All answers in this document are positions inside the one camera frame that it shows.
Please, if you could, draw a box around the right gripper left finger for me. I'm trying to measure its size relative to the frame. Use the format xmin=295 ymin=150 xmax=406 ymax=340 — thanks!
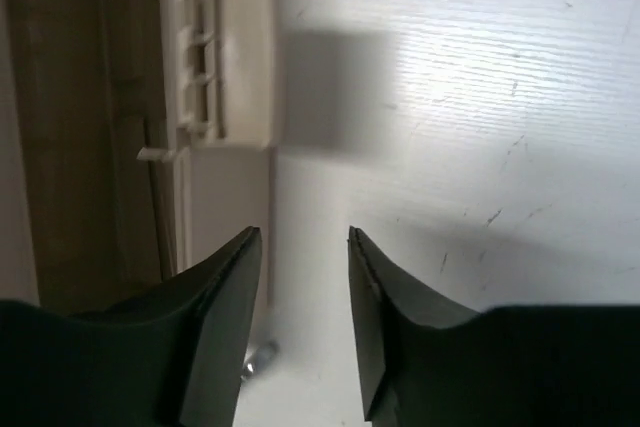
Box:
xmin=1 ymin=227 xmax=262 ymax=426

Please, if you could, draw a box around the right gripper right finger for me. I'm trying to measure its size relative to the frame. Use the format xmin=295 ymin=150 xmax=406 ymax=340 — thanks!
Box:
xmin=348 ymin=227 xmax=639 ymax=426

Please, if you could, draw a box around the long silver wrench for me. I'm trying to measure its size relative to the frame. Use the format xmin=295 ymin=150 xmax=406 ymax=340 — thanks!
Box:
xmin=241 ymin=340 xmax=279 ymax=382

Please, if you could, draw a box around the beige plastic toolbox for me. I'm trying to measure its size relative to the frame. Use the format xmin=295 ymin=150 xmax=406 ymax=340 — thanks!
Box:
xmin=1 ymin=0 xmax=282 ymax=314

